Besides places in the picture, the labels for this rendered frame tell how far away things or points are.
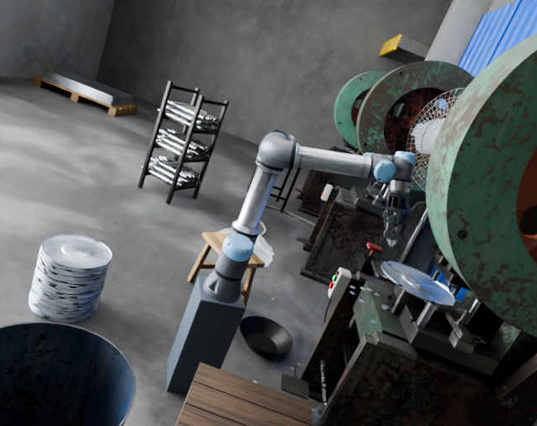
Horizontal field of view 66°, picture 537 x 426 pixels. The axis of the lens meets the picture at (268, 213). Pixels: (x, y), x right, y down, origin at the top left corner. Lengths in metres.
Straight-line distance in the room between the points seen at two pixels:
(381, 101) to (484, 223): 1.81
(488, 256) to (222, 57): 7.41
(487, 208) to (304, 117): 7.09
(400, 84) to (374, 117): 0.25
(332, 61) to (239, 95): 1.82
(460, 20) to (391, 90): 4.06
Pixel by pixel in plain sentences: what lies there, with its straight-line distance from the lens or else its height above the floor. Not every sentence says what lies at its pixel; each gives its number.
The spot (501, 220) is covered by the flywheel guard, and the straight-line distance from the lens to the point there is 1.14.
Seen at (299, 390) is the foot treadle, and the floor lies 0.16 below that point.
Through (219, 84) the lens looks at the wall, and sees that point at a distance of 8.22.
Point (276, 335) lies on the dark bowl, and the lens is 2.36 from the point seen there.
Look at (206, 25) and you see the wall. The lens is 8.33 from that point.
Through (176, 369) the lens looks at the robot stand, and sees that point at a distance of 1.78.
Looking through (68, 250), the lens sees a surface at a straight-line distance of 2.01.
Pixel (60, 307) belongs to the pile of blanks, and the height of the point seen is 0.07.
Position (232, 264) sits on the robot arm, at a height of 0.60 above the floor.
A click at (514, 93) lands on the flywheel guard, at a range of 1.09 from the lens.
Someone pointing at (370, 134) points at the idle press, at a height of 1.17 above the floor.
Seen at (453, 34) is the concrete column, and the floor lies 2.70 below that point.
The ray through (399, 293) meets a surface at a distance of 1.65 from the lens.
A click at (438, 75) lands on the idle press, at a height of 1.65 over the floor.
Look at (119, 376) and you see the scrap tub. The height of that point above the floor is 0.42.
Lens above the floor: 1.28
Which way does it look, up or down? 17 degrees down
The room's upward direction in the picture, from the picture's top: 22 degrees clockwise
